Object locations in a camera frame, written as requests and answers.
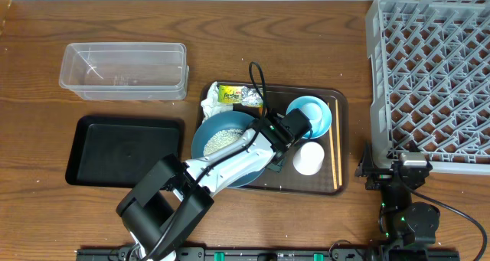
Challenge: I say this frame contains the white cup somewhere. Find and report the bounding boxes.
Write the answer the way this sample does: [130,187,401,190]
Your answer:
[292,142,325,176]

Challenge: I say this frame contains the light blue cup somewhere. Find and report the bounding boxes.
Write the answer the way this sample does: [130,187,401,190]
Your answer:
[300,103,322,126]

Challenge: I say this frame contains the light blue bowl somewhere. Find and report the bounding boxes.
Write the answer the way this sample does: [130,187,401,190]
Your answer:
[286,96,332,139]

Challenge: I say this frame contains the dark blue plate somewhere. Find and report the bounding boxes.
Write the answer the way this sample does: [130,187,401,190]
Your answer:
[185,111,275,194]

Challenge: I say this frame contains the pile of rice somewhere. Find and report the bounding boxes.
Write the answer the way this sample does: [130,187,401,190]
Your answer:
[203,129,244,155]

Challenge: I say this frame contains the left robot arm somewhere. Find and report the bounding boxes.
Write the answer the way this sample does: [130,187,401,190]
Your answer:
[116,109,311,260]

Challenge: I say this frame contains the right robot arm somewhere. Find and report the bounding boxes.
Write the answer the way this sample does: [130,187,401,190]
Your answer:
[354,144,440,261]

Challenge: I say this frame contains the grey dishwasher rack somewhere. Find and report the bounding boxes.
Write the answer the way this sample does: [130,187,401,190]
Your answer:
[365,0,489,175]

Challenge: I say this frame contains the black waste tray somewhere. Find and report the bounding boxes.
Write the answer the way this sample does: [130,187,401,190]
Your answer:
[65,116,182,188]

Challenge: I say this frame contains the brown serving tray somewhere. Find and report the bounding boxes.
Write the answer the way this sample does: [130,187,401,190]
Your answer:
[194,80,349,197]

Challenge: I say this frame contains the crumpled foil snack wrapper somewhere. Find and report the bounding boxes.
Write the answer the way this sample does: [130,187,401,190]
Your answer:
[217,85,263,108]

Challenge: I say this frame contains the left wooden chopstick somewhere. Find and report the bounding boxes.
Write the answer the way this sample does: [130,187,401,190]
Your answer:
[328,115,338,190]

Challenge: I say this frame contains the wooden chopstick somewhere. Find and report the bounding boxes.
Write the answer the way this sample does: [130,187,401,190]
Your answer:
[328,115,338,190]
[335,100,342,187]

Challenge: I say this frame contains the right wooden chopstick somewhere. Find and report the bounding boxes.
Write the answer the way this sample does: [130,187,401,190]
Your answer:
[335,100,342,187]

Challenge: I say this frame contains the crumpled white napkin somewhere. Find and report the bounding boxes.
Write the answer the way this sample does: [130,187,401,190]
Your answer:
[201,81,234,122]

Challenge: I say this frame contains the clear plastic bin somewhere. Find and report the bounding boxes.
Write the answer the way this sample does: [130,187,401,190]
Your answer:
[59,42,189,100]

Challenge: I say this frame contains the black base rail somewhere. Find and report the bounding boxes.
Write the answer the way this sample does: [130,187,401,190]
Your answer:
[75,246,460,261]

